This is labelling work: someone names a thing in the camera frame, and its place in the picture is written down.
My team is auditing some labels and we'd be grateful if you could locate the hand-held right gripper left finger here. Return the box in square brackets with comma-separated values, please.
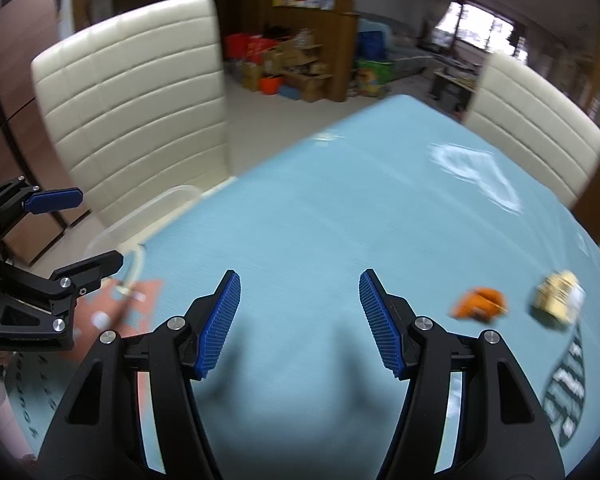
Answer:
[37, 269, 242, 480]

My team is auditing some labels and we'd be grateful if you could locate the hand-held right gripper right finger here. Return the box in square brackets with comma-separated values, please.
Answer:
[358, 268, 566, 480]

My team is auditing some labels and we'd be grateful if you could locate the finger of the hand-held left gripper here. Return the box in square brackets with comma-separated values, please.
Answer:
[0, 177, 85, 232]
[2, 250, 125, 302]

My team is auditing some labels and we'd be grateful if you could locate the clear plastic bin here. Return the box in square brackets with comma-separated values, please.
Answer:
[84, 185, 205, 311]

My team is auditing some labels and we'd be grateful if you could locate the brown wooden wardrobe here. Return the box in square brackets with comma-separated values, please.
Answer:
[0, 0, 93, 267]

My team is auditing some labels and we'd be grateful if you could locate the crumpled orange wrapper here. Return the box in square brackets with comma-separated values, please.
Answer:
[449, 286, 509, 323]

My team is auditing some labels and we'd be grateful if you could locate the cream quilted leather chair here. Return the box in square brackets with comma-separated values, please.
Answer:
[30, 0, 232, 232]
[462, 52, 600, 209]

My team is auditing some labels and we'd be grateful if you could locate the light blue printed tablecloth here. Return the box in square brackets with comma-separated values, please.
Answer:
[0, 94, 600, 480]

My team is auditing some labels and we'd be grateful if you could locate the crumpled yellow wrapper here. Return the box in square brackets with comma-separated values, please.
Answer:
[528, 269, 587, 332]

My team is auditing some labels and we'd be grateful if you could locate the red cardboard box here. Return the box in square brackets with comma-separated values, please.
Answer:
[224, 33, 264, 62]

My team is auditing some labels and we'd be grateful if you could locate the colourful woven bag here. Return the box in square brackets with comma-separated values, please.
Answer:
[354, 58, 395, 99]

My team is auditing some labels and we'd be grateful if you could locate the dark coffee table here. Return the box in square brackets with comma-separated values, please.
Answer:
[431, 66, 482, 112]

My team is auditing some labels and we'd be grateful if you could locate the pile of brown cardboard boxes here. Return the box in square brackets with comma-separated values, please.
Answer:
[239, 34, 337, 104]

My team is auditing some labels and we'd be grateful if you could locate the grey sofa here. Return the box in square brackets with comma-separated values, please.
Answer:
[360, 16, 462, 80]

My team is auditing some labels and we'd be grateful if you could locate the blue shopping bag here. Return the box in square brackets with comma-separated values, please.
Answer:
[357, 30, 387, 61]

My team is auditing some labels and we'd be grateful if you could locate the wooden partition cabinet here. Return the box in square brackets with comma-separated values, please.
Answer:
[271, 0, 362, 104]

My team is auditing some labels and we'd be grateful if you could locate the window with dark frame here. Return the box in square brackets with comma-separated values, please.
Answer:
[431, 0, 527, 57]

